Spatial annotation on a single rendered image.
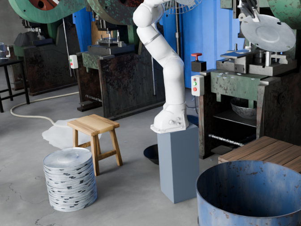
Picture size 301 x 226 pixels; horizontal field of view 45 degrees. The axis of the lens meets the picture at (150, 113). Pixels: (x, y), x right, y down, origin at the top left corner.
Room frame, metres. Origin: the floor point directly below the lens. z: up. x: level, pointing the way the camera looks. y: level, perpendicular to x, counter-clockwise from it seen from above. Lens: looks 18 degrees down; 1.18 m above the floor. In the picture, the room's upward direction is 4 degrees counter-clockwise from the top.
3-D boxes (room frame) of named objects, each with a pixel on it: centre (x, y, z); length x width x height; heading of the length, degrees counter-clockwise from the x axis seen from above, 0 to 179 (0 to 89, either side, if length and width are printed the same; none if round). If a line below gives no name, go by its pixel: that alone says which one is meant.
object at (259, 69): (2.44, -0.74, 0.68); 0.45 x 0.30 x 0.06; 40
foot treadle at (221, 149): (2.36, -0.64, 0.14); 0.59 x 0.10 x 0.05; 130
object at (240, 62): (2.33, -0.61, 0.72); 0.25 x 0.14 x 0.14; 130
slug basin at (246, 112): (2.44, -0.74, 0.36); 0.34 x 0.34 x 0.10
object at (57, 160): (1.99, 0.52, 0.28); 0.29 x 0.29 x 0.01
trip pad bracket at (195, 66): (2.53, -0.37, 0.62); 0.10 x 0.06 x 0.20; 40
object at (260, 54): (2.44, -0.74, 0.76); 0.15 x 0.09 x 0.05; 40
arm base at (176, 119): (1.94, -0.11, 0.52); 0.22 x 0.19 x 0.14; 113
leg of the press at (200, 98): (2.74, -0.68, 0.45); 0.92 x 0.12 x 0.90; 130
